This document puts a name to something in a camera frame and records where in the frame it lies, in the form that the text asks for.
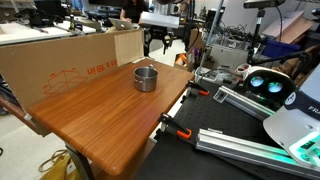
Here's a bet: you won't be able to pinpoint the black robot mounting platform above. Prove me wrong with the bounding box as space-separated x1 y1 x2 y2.
134 78 320 180

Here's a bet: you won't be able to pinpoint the white equipment box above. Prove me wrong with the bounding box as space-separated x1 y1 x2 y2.
209 43 250 73

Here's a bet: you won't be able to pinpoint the person in black shirt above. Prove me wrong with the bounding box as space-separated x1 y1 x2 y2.
119 0 150 24

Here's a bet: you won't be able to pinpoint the flat cardboard sheet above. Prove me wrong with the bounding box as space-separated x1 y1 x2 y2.
262 9 315 45

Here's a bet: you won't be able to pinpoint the white work table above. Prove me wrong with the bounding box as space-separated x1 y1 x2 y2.
0 20 98 46

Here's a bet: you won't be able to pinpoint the large cardboard box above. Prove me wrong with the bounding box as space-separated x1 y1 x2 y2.
0 29 145 112

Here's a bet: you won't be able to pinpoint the silver laptop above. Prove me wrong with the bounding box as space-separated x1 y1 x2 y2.
108 17 135 32

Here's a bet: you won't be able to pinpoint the metal cup with handle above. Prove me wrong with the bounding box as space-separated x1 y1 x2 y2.
133 65 159 93

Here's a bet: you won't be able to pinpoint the blue plastic bin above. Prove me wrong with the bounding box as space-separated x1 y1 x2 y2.
261 37 302 58

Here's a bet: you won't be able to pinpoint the black stereo camera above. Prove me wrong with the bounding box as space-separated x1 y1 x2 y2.
243 0 287 10

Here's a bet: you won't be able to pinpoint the black camera stand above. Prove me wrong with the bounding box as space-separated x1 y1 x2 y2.
246 7 313 67

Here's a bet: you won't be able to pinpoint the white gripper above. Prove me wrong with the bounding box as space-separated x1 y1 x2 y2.
139 11 181 54

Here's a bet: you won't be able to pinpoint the orange black bar clamp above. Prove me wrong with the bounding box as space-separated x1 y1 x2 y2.
157 112 194 141
185 80 211 98

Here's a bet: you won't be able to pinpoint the aluminium extrusion rail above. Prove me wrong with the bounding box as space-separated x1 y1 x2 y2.
195 128 320 180
213 85 278 122

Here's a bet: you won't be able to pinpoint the dark metal table leg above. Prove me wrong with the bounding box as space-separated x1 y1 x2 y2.
65 143 96 180

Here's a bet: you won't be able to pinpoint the yellow bag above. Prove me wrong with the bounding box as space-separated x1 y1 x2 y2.
37 149 83 180

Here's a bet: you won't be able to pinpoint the orange object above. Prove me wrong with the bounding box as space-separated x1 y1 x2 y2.
174 52 188 67

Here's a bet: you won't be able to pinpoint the white black dome green lights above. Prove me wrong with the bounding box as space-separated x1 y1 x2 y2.
242 65 298 112

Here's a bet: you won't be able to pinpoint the silver rail corner bracket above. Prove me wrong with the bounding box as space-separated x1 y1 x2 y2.
213 89 230 103

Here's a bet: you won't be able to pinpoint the black perforated breadboard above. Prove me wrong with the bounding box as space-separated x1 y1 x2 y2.
171 82 301 149

